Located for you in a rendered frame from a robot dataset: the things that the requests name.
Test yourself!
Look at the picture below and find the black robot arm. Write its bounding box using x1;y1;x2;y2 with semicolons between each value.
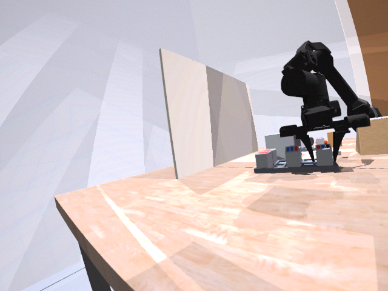
281;40;383;129

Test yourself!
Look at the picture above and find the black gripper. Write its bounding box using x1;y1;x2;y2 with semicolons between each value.
279;95;370;162

